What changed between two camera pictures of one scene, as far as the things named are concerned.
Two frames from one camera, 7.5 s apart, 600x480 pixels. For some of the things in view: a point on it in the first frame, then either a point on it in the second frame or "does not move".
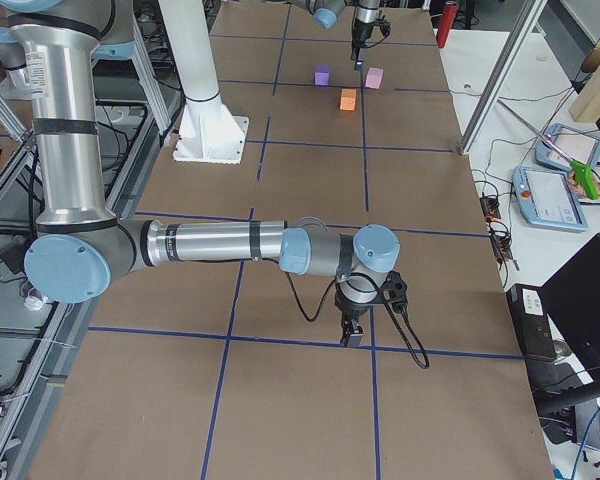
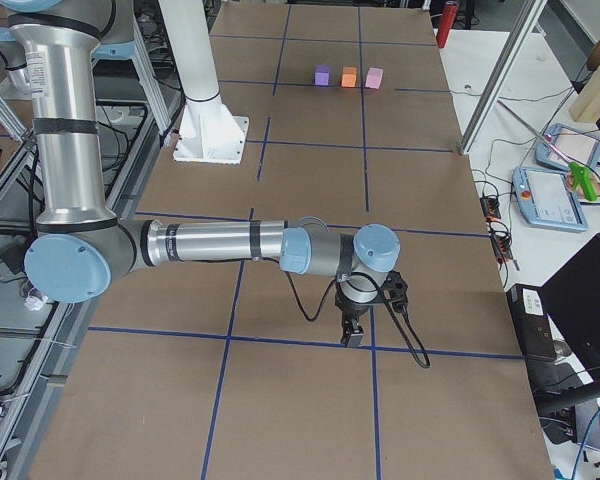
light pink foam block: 374,78 does not move
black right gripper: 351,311 does not move
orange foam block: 348,99 → 349,76
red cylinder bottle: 445,23 does not move
